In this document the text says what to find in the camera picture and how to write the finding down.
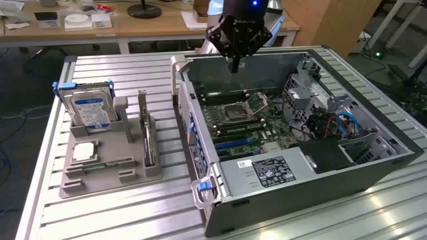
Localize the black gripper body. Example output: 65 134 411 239
219 0 270 58

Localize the white paper stack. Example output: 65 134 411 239
180 11 210 31

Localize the brown cardboard box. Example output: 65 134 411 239
192 0 211 17

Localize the wooden desk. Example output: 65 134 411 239
0 0 302 48

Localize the wooden cabinet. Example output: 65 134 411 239
292 0 383 57

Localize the black lamp base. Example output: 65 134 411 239
127 0 163 20

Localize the metal disk bay cage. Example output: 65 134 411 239
282 59 338 126

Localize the metal socket cover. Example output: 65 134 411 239
246 91 271 116

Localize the CPU socket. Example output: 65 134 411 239
222 101 255 123

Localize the white labelled box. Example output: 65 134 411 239
89 12 113 30

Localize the RAM stick with black chips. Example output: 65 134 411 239
216 121 264 137

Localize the white box with round dish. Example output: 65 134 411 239
63 13 93 32

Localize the green motherboard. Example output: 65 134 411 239
191 82 302 162

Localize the black floor stand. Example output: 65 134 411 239
386 63 427 113

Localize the blue expansion slot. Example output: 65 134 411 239
212 138 251 151

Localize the hard disk in blue caddy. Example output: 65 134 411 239
51 78 121 135

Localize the black office chair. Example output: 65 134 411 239
23 46 71 73

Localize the white box with black lid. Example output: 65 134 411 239
32 11 61 29

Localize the small metal disk bay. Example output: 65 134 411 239
336 128 400 167

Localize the grey parts rack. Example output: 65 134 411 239
59 96 164 200

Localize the grey power supply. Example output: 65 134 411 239
218 146 316 197

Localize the white paper slip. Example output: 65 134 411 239
4 22 31 30

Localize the silver CPU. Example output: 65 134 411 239
72 142 96 162

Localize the green RAM stick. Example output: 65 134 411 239
81 159 129 173

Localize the black open PC case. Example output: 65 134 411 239
170 48 426 238

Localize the white desk frame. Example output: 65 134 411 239
366 0 427 69

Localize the black wire bundle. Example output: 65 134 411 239
290 113 331 141

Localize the blue wire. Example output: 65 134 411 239
335 112 364 138

